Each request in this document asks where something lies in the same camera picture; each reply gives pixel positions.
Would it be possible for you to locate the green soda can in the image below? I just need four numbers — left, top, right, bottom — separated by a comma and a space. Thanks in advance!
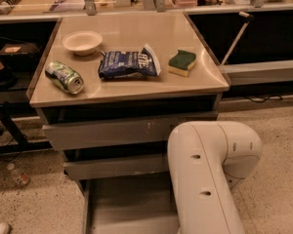
45, 60, 84, 95

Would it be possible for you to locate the blue chip bag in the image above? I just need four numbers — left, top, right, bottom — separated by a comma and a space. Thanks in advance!
98, 44, 161, 79

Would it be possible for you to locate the grey middle drawer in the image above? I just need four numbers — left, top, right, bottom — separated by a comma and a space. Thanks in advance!
62, 152, 168, 180

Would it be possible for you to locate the grey drawer cabinet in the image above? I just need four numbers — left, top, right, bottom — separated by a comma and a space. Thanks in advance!
25, 11, 230, 193

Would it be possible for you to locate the black bag on shelf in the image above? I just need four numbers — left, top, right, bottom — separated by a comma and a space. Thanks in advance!
0, 43, 40, 72

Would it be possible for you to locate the black metal stand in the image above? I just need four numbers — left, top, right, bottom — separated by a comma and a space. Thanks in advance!
0, 103, 51, 154

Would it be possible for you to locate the white object floor corner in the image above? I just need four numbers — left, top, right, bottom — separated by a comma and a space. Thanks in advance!
0, 222, 11, 234

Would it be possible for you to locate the white bowl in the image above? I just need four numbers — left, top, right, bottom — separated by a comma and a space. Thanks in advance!
62, 31, 103, 57

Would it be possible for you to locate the plastic bottle on floor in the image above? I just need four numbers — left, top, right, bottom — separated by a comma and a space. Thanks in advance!
7, 163, 30, 186

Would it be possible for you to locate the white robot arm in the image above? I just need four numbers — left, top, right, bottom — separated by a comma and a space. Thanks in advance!
167, 121, 262, 234

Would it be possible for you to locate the black cable on floor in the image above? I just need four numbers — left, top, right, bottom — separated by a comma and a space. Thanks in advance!
243, 95, 283, 103

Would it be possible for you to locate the grey bottom drawer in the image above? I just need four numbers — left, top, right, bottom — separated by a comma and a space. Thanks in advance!
82, 172, 179, 234

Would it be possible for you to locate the green yellow sponge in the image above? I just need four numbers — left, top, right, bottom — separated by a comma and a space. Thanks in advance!
168, 50, 196, 77

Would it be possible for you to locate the grey top drawer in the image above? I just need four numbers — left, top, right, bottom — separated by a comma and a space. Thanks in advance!
42, 111, 218, 150

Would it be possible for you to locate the grey drawer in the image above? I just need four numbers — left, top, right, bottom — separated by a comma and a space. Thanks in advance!
42, 111, 218, 150
82, 172, 179, 234
62, 152, 168, 180

